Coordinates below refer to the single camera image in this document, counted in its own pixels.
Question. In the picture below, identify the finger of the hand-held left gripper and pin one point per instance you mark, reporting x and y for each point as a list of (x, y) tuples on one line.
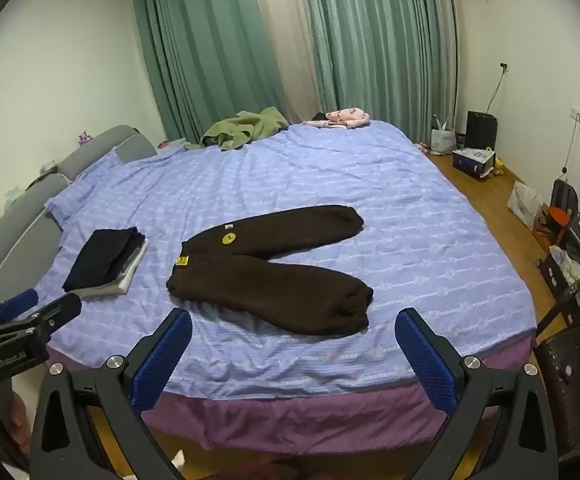
[(17, 302), (57, 310)]

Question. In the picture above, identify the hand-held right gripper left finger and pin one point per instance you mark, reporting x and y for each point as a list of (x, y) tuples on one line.
[(165, 360)]

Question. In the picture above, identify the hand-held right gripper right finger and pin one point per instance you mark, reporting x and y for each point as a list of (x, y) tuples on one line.
[(422, 360)]

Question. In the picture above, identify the grey padded headboard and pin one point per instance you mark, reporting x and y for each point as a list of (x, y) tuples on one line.
[(10, 240)]

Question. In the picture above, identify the black folded clothes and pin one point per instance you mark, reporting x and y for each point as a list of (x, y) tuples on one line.
[(100, 260)]

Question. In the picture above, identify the white folded garment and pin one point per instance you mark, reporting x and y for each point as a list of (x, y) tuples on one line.
[(126, 280)]

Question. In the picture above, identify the purple bed skirt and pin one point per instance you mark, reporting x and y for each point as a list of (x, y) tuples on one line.
[(270, 425)]

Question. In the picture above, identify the blue floral pillow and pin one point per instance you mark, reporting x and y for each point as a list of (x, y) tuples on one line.
[(85, 185)]

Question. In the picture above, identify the brown woven basket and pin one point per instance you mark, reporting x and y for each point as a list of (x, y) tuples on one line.
[(564, 375)]

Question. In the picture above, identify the blue floral bedsheet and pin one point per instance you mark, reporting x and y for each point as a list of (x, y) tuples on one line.
[(369, 210)]

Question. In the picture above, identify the small purple toy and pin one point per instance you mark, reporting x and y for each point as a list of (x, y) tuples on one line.
[(85, 137)]

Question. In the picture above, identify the white plastic bag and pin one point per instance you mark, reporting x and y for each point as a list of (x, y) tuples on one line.
[(523, 204)]

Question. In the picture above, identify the blue cardboard box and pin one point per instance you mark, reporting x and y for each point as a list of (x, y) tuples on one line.
[(472, 164)]

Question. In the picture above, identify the white paper bag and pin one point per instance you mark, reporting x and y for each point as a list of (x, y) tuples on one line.
[(442, 140)]

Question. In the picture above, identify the black floor appliance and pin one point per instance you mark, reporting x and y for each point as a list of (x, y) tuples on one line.
[(482, 130)]

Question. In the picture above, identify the green crumpled blanket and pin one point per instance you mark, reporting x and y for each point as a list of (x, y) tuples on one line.
[(242, 127)]

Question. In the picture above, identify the pink patterned garment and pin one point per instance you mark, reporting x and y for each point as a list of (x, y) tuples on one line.
[(342, 117)]

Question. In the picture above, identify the beige sheer curtain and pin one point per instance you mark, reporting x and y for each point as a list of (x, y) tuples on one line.
[(285, 35)]

